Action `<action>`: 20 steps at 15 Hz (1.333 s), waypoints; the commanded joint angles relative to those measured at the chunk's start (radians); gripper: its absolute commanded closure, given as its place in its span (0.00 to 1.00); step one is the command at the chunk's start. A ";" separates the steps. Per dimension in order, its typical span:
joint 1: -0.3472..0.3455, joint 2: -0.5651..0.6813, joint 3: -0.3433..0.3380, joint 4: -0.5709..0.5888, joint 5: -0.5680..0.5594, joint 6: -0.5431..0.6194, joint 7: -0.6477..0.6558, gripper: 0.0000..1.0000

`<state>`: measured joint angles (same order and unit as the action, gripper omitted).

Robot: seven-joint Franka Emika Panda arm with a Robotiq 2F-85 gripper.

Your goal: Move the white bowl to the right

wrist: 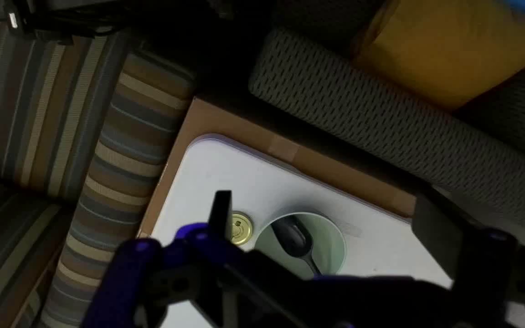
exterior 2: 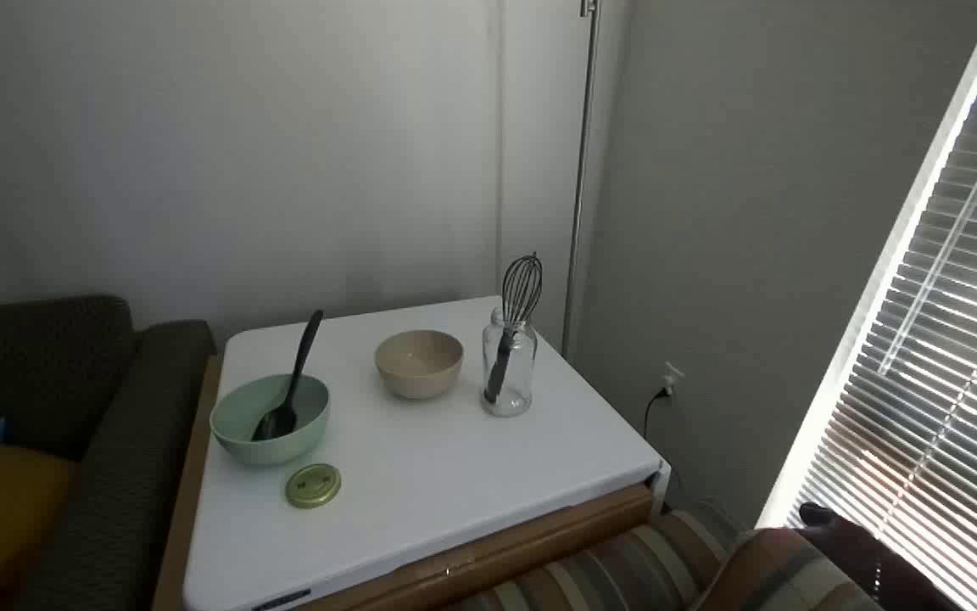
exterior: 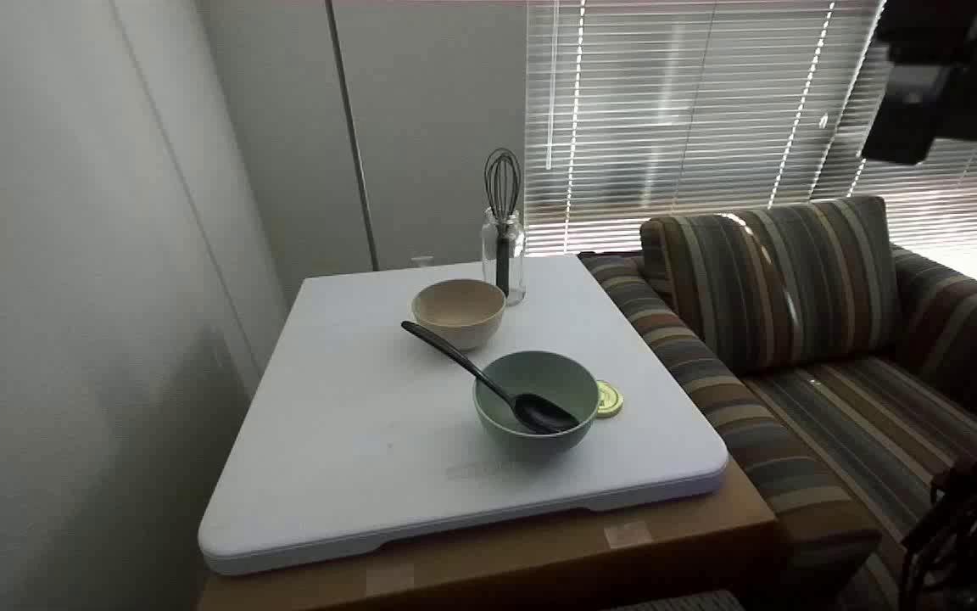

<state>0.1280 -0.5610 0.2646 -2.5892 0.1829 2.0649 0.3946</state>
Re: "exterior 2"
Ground white beige bowl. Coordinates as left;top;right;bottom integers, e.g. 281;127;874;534
374;329;466;399

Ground light green bowl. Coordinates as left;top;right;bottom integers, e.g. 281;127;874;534
210;369;333;468

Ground clear glass jar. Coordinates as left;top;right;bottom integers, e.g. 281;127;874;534
481;311;541;417

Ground black spoon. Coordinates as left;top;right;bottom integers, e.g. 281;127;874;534
254;309;322;442

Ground green jar lid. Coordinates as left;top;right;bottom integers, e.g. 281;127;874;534
284;461;343;508

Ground dark grey sofa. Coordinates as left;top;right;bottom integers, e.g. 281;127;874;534
0;296;219;611

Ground white window blinds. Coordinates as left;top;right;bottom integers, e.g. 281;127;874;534
762;45;977;611

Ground metal whisk black handle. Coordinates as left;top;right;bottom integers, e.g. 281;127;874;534
481;250;542;399

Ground wall power outlet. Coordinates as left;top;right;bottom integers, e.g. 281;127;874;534
661;361;686;396

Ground black power cable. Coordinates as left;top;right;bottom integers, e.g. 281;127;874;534
641;383;677;442

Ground wooden table frame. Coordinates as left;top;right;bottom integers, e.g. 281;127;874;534
154;369;670;611

